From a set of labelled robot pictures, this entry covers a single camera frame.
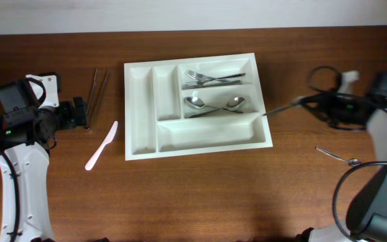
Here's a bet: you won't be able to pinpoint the small silver teaspoon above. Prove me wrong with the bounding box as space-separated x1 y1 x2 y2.
263 96 304 116
315 147 362 167

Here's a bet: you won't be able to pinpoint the large silver spoon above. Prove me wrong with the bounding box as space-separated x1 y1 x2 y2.
183 96 245 114
184 96 245 118

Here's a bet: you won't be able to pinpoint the silver fork dark handle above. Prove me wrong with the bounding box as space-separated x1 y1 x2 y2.
185 70 246 82

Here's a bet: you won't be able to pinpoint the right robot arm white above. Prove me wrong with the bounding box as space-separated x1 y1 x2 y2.
296 72 387 241

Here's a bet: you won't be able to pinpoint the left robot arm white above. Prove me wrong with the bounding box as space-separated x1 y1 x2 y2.
0 73 89 241

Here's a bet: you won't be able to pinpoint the metal kitchen tongs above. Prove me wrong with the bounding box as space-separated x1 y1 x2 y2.
84 68 110 132

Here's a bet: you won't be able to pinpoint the white plastic knife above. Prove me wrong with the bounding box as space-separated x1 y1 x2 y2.
85 121 118 171

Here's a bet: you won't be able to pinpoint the white cutlery tray organizer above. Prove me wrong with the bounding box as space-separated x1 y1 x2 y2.
124 53 273 161

